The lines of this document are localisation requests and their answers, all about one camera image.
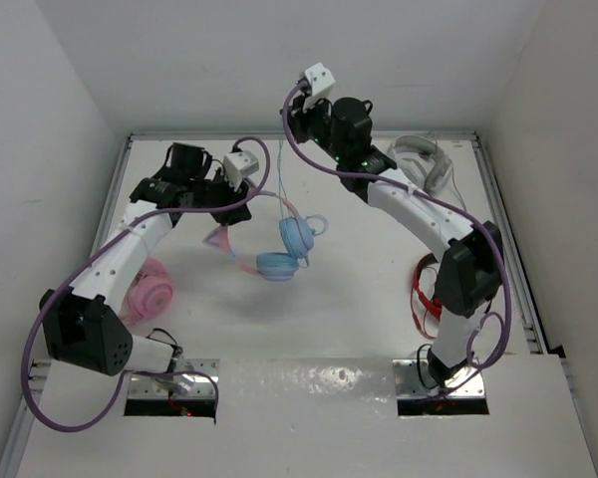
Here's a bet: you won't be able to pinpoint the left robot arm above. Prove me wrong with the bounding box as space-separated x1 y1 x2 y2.
40 143 259 376

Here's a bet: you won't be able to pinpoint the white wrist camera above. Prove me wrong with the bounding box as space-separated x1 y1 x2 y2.
222 150 259 191
299 63 336 112

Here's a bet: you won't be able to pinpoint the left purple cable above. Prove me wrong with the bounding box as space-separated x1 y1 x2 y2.
20 136 272 431

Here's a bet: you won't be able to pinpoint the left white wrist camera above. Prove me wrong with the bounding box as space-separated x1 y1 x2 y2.
222 150 259 191

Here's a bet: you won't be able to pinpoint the white gaming headset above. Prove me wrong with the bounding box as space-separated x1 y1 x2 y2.
386 134 467 212

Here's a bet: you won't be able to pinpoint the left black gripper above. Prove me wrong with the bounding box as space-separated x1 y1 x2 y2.
186 166 251 226

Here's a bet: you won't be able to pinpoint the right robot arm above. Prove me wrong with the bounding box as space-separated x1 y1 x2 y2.
281 95 504 385

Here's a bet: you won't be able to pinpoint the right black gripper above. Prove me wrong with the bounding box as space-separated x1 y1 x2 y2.
283 89 347 162

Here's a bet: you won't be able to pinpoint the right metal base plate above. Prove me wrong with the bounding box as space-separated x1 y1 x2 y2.
392 358 486 400

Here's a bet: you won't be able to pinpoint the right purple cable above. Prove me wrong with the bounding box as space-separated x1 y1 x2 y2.
281 82 509 399

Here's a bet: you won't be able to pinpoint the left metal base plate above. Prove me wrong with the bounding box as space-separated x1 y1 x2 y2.
127 358 219 400

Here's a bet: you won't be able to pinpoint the purple cable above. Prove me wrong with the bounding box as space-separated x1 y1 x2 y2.
20 136 272 431
281 82 509 399

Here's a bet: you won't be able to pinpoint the red headphones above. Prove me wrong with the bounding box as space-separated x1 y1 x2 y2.
410 254 443 340

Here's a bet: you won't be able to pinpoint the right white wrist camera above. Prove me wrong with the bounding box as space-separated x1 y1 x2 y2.
299 63 336 112

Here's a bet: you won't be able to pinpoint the metal base plate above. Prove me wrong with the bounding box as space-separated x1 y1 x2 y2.
127 358 219 400
392 358 486 400

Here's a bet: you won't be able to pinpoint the blue pink cat-ear headphones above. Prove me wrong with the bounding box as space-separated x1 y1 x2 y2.
202 138 328 284

